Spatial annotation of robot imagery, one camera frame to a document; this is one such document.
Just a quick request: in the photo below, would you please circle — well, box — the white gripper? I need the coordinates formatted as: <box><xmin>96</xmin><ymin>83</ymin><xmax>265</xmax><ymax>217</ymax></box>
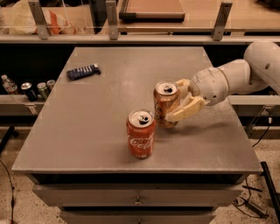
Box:
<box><xmin>164</xmin><ymin>67</ymin><xmax>229</xmax><ymax>123</ymax></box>

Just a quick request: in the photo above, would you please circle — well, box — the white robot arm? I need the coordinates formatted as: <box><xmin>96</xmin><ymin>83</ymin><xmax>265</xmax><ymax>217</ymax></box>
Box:
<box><xmin>164</xmin><ymin>41</ymin><xmax>280</xmax><ymax>122</ymax></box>

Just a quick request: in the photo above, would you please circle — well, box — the blue snack bag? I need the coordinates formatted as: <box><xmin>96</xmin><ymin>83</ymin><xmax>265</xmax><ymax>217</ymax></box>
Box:
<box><xmin>66</xmin><ymin>64</ymin><xmax>101</xmax><ymax>81</ymax></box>

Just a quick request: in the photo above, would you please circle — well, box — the green soda can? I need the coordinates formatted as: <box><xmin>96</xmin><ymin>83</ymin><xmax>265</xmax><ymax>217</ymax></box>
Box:
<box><xmin>37</xmin><ymin>82</ymin><xmax>49</xmax><ymax>100</ymax></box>

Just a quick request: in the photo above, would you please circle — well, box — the white and orange bag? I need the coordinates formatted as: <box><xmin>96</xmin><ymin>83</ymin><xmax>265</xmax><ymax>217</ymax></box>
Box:
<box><xmin>3</xmin><ymin>0</ymin><xmax>76</xmax><ymax>39</ymax></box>

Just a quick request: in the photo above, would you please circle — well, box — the black cable on floor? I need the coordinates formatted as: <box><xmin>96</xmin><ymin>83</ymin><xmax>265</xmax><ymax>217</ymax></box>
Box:
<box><xmin>231</xmin><ymin>116</ymin><xmax>274</xmax><ymax>219</ymax></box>

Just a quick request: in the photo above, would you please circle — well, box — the black bar on floor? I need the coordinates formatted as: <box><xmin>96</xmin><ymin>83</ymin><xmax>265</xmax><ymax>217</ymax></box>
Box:
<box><xmin>261</xmin><ymin>161</ymin><xmax>280</xmax><ymax>224</ymax></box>

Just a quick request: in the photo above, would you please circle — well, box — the silver soda can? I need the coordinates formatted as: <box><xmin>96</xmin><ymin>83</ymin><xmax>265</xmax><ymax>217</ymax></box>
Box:
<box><xmin>46</xmin><ymin>80</ymin><xmax>55</xmax><ymax>90</ymax></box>

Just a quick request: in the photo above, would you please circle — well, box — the orange LaCroix can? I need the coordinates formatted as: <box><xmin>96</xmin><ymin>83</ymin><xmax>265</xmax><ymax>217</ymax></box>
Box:
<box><xmin>153</xmin><ymin>80</ymin><xmax>179</xmax><ymax>129</ymax></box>

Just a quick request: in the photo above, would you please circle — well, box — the clear plastic water bottle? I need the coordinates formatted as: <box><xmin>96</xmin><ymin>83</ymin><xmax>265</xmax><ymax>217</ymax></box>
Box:
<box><xmin>1</xmin><ymin>74</ymin><xmax>18</xmax><ymax>95</ymax></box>

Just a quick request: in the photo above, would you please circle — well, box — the grey table drawer unit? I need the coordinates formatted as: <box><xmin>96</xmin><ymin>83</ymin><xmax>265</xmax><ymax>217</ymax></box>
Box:
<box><xmin>33</xmin><ymin>183</ymin><xmax>242</xmax><ymax>224</ymax></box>

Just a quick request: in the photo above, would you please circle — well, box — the red Coca-Cola can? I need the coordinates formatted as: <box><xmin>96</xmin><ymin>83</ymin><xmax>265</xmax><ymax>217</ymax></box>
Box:
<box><xmin>126</xmin><ymin>108</ymin><xmax>156</xmax><ymax>159</ymax></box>

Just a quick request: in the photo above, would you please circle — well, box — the dark framed wooden tray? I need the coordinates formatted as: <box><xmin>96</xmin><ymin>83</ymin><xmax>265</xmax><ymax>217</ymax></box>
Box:
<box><xmin>119</xmin><ymin>0</ymin><xmax>186</xmax><ymax>22</ymax></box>

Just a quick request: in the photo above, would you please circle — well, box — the dark blue soda can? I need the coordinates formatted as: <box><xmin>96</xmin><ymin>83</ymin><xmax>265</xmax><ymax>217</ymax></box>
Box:
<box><xmin>21</xmin><ymin>82</ymin><xmax>38</xmax><ymax>102</ymax></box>

